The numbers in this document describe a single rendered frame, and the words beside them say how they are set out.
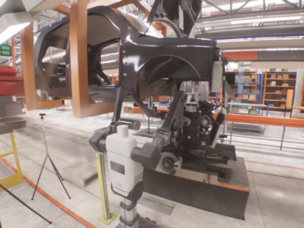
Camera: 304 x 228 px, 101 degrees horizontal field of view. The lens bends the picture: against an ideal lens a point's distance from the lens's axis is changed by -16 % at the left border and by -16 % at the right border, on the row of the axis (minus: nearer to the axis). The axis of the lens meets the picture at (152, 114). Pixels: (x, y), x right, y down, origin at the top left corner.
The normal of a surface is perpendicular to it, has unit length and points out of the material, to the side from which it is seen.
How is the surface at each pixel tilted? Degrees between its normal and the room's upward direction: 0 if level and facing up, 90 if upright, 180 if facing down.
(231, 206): 90
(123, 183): 90
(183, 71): 90
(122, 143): 90
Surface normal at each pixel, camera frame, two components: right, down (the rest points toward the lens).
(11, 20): 0.89, 0.07
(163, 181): -0.45, 0.15
